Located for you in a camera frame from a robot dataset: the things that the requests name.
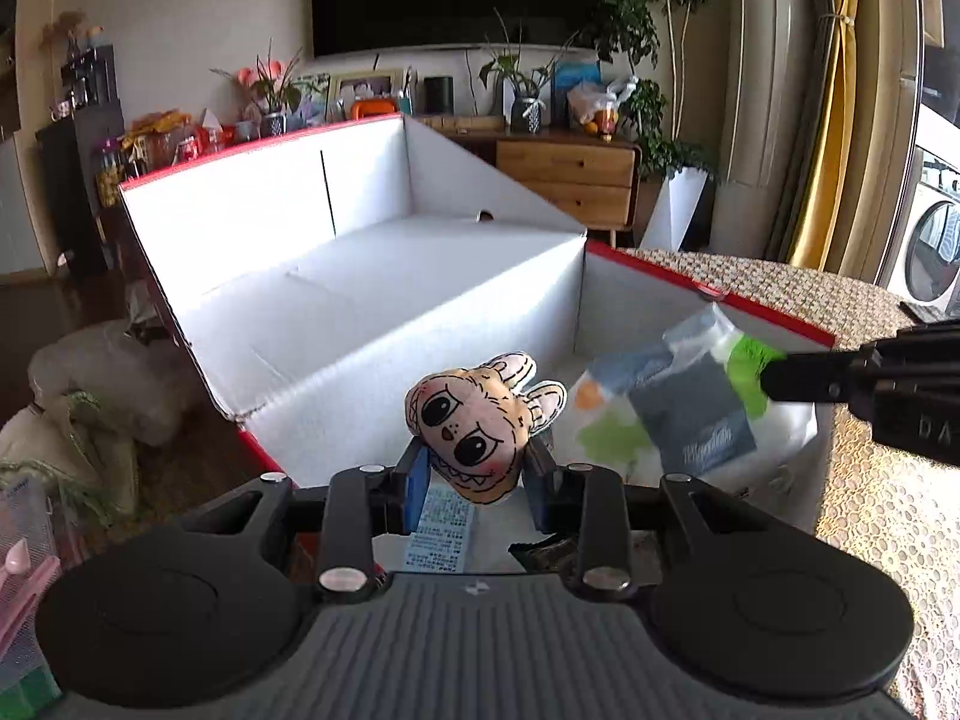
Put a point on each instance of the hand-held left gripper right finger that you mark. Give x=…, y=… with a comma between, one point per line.
x=535, y=495

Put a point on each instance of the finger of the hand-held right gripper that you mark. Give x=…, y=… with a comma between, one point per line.
x=814, y=376

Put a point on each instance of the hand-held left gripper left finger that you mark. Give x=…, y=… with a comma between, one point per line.
x=416, y=487

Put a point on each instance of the small light blue carton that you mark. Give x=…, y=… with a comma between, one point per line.
x=442, y=532

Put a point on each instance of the black snack packet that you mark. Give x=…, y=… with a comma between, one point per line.
x=551, y=556

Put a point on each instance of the cartoon face plush toy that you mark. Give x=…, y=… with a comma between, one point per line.
x=472, y=427

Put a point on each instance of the white green tissue pack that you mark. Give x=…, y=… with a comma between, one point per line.
x=675, y=412

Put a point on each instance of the red cardboard box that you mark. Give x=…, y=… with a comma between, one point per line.
x=375, y=277

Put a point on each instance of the dark grey cloth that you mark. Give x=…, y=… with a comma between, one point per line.
x=921, y=311

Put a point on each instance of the floral lace tablecloth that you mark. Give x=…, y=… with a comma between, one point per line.
x=870, y=510

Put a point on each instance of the white washing machine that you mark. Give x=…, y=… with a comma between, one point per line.
x=926, y=240

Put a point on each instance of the white tall planter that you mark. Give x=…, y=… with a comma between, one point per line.
x=673, y=210

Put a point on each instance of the yellow curtain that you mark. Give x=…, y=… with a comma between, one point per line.
x=829, y=105

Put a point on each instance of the wooden drawer cabinet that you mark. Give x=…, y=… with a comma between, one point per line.
x=570, y=180

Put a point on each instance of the white plastic bag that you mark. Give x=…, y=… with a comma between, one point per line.
x=105, y=375

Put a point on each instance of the large green houseplant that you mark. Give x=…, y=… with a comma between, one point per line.
x=660, y=75

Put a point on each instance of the bag of fruit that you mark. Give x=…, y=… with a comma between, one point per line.
x=600, y=109

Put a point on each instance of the orange tissue box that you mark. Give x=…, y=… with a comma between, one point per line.
x=375, y=109

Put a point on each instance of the black cylinder speaker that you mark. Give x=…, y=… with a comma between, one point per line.
x=439, y=96

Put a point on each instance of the patterned pot plant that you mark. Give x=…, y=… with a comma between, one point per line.
x=526, y=101

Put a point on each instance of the pink flower plant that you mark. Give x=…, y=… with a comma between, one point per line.
x=270, y=94

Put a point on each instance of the black side cabinet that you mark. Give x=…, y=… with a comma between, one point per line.
x=75, y=187

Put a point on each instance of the photo frame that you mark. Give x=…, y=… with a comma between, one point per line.
x=367, y=84

